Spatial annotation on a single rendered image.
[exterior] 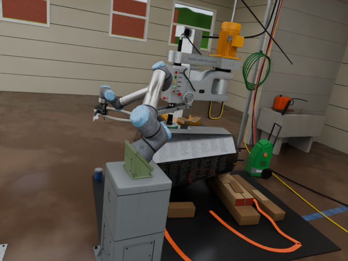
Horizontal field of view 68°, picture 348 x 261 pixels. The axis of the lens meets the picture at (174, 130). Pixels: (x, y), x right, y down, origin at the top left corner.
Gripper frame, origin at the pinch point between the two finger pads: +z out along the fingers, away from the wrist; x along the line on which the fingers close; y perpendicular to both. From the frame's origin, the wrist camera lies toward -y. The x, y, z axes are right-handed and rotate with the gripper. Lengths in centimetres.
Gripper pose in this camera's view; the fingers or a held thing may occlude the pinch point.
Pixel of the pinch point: (98, 120)
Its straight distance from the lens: 273.7
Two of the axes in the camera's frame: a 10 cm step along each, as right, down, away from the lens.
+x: 5.6, -1.2, 8.2
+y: 8.0, 3.5, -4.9
